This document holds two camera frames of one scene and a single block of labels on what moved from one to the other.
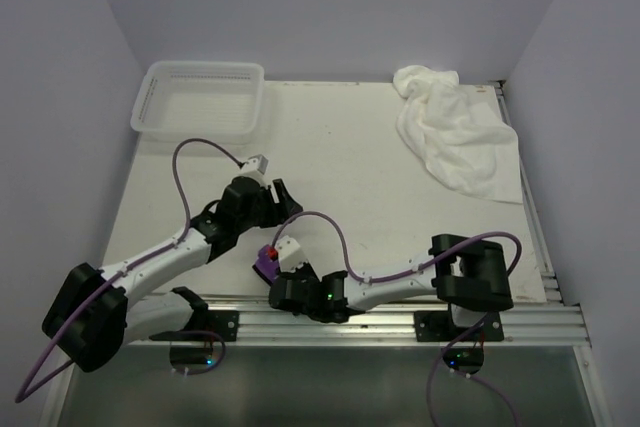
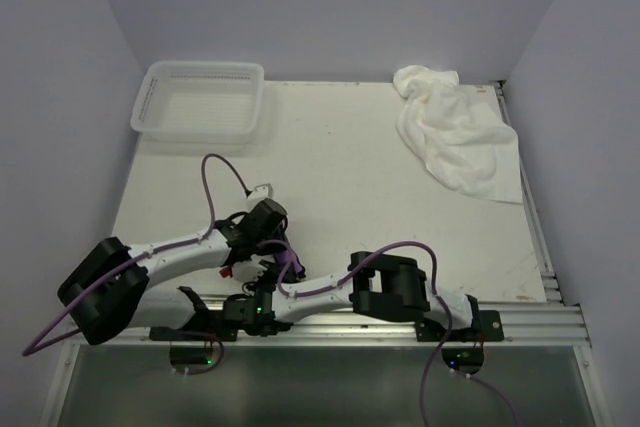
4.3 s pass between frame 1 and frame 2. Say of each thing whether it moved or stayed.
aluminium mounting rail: stayed
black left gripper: moved
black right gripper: moved
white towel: stayed
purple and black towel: moved
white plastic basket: stayed
